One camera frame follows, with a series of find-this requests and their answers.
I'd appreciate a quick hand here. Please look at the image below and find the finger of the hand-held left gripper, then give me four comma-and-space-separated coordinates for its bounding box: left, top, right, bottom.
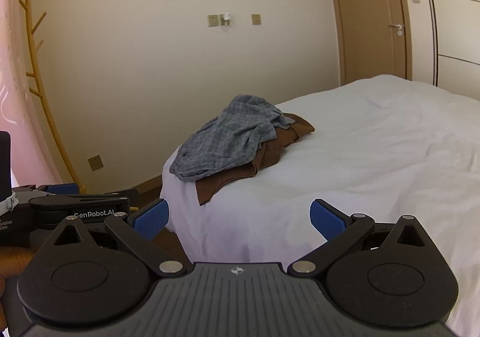
80, 189, 140, 216
13, 183, 79, 200

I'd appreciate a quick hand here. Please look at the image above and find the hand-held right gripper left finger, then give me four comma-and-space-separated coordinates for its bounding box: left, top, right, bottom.
35, 199, 193, 278

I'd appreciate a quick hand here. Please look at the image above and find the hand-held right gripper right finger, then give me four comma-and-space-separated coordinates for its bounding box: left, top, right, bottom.
287, 199, 437, 278

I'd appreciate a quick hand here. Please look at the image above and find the grey checked garment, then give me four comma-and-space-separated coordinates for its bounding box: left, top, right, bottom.
169, 94, 295, 183

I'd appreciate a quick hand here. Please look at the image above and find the person's left hand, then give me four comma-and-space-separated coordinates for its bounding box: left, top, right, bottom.
0, 246, 36, 323

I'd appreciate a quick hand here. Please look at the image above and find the white bed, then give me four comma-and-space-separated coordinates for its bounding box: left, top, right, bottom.
160, 74, 480, 337

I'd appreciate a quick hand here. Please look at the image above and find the brown garment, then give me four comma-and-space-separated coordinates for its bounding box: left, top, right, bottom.
195, 112, 316, 206

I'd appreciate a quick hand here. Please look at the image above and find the yellow wooden coat rack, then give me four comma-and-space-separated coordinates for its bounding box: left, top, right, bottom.
19, 0, 85, 191

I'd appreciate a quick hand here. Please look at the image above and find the tan wooden door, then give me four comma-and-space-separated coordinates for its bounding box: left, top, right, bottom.
324, 0, 413, 86

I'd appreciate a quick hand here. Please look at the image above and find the white wardrobe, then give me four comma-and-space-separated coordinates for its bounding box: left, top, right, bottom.
416, 0, 480, 101

